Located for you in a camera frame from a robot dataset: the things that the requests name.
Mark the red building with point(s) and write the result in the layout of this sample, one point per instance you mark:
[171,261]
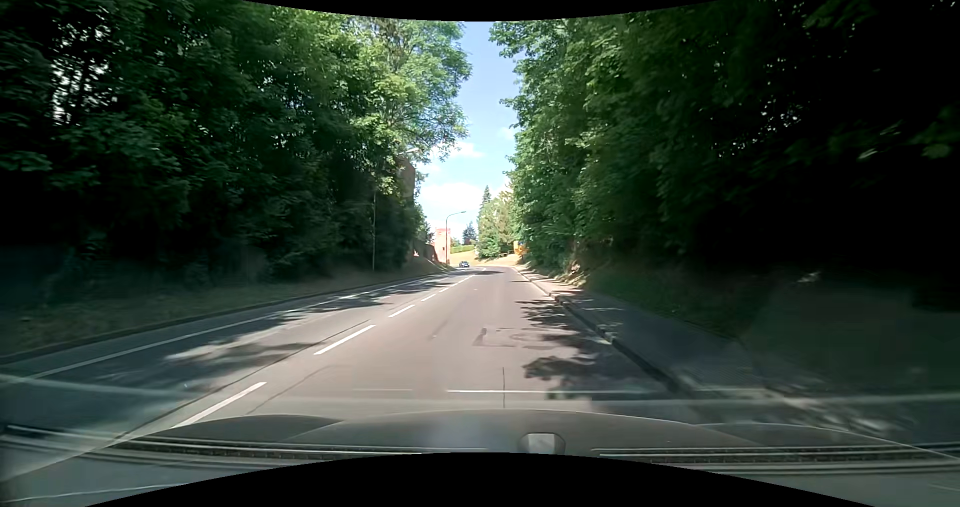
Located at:
[441,244]

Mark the grey paved pavement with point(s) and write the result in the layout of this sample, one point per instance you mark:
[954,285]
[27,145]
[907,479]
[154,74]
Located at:
[660,342]

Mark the grey asphalt road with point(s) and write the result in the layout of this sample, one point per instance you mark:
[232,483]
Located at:
[457,327]

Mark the wood of green trees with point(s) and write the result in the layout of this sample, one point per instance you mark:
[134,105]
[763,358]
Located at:
[210,131]
[712,131]

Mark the road markings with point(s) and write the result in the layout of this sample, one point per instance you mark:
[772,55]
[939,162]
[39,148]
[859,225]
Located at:
[343,339]

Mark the green trees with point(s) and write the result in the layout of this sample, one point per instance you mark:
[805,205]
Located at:
[495,229]

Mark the grass bank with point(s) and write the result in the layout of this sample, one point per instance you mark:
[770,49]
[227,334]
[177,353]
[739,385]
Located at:
[750,304]
[150,304]

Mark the grey lamp post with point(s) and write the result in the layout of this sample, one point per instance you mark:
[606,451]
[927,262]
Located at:
[447,237]

